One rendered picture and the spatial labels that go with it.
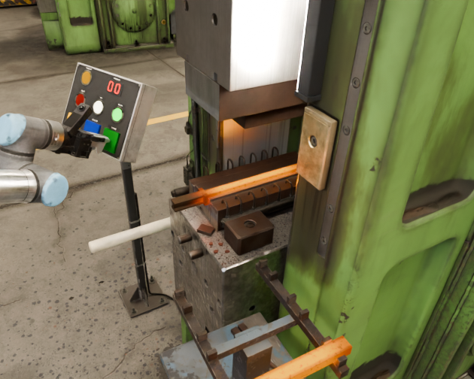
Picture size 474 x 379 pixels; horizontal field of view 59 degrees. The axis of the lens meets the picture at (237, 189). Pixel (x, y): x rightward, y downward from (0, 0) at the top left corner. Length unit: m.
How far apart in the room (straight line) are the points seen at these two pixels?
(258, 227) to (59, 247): 1.73
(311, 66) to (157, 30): 5.28
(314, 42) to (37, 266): 2.10
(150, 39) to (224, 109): 5.10
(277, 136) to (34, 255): 1.68
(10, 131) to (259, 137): 0.78
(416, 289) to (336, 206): 0.56
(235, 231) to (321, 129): 0.39
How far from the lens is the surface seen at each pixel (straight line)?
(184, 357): 1.16
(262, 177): 1.32
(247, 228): 1.16
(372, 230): 0.93
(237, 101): 1.06
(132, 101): 1.51
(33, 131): 1.32
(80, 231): 2.79
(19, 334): 2.34
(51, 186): 1.21
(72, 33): 5.97
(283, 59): 1.03
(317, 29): 0.87
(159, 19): 6.04
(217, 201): 1.24
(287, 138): 1.58
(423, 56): 0.78
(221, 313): 1.27
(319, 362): 0.85
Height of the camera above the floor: 1.73
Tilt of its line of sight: 35 degrees down
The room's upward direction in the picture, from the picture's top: 2 degrees clockwise
